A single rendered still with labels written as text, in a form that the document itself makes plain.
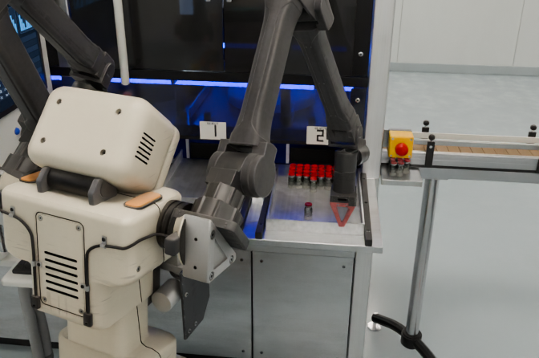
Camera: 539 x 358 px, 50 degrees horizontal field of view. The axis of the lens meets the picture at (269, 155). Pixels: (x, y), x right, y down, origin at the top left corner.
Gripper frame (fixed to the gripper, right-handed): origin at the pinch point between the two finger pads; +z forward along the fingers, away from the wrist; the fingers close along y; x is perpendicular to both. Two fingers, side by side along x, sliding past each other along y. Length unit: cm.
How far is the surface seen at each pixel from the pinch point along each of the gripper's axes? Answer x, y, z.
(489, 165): -47, 47, -6
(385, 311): -22, 97, 77
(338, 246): 0.4, -3.9, 4.7
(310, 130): 11.3, 32.5, -17.6
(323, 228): 4.7, 0.5, 1.9
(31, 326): 100, 16, 51
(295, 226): 12.1, 0.2, 2.0
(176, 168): 55, 33, -2
